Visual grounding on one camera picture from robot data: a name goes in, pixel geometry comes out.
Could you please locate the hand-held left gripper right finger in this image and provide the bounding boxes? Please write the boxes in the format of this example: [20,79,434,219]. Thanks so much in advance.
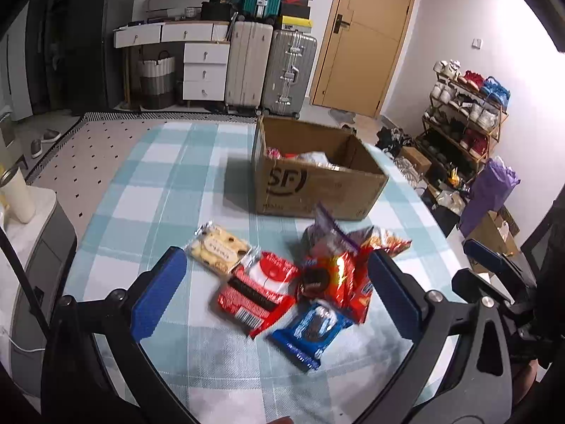
[353,249,515,424]

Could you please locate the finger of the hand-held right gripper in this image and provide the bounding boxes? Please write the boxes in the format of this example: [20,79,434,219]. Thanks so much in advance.
[463,238,530,285]
[451,269,515,306]

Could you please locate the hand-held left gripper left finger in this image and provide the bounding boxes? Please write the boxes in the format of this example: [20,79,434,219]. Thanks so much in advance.
[42,247,199,424]

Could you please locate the orange red chip bag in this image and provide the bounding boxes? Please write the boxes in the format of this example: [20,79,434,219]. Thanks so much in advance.
[350,225,413,259]

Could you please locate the yellow biscuit packet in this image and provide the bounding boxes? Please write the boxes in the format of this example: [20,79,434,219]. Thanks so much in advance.
[184,223,261,275]

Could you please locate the blue cookie packet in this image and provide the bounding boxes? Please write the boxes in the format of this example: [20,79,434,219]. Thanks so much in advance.
[268,299,354,372]

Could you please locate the clear zip bag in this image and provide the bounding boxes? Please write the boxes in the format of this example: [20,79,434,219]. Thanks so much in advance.
[302,203,358,258]

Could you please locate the brown cardboard box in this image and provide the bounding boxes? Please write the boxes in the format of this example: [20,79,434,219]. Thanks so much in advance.
[251,115,390,222]

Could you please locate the person's right forearm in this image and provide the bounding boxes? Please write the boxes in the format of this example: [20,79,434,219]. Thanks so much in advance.
[512,358,539,409]

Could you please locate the open cardboard box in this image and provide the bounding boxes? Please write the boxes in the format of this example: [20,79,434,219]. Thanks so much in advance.
[465,210,521,270]

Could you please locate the red cookie packet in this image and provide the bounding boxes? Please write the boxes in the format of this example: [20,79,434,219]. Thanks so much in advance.
[297,247,376,324]

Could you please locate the purple bag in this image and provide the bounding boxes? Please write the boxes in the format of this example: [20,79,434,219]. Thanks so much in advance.
[459,157,521,237]

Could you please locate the red white snack packet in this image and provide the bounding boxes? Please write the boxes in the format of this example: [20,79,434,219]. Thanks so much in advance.
[216,251,303,340]

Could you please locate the checked tablecloth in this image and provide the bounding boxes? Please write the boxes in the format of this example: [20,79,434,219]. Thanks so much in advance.
[62,119,469,424]

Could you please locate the small cardboard box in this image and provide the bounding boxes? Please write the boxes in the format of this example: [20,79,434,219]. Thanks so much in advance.
[399,146,432,174]

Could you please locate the wooden shoe rack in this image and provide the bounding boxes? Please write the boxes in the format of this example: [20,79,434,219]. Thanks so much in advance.
[421,59,510,186]

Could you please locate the grey white appliance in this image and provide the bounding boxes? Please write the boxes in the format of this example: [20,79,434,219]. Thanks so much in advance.
[0,185,78,398]

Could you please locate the thin black pole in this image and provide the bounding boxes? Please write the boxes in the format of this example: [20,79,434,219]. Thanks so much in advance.
[0,225,51,338]

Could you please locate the rows of shoes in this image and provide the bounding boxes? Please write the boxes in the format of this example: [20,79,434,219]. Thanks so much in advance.
[430,59,511,164]

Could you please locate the black shoes pile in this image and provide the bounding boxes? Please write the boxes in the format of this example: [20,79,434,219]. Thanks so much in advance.
[376,127,416,156]

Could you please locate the dotted floor rug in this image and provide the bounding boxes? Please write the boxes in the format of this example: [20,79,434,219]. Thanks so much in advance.
[24,112,257,232]

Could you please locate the clear plastic packet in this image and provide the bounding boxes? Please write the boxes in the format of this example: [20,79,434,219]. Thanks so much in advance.
[299,151,341,171]

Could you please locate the white tumbler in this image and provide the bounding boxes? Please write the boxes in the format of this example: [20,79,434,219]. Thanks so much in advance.
[0,171,36,224]

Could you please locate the striped laundry basket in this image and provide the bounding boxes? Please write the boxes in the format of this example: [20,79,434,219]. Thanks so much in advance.
[138,51,176,110]

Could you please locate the white drawer cabinet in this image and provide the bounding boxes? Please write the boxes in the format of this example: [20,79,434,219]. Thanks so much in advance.
[182,43,230,102]

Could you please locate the beige suitcase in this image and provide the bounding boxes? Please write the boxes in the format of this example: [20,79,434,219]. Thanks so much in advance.
[224,21,274,114]

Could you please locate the wooden door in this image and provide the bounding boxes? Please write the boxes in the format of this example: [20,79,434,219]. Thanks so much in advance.
[309,0,420,119]

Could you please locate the silver suitcase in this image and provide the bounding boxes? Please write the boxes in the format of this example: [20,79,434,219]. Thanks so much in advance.
[261,29,319,118]

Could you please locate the white desk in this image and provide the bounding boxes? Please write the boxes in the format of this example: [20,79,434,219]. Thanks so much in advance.
[114,21,231,50]

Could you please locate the dark wardrobe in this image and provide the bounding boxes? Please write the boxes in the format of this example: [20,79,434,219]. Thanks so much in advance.
[24,0,140,116]

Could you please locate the yellow box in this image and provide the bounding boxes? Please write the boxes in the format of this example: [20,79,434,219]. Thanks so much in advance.
[276,15,314,31]

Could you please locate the black bag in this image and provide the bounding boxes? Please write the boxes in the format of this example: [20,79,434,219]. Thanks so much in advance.
[201,0,240,22]

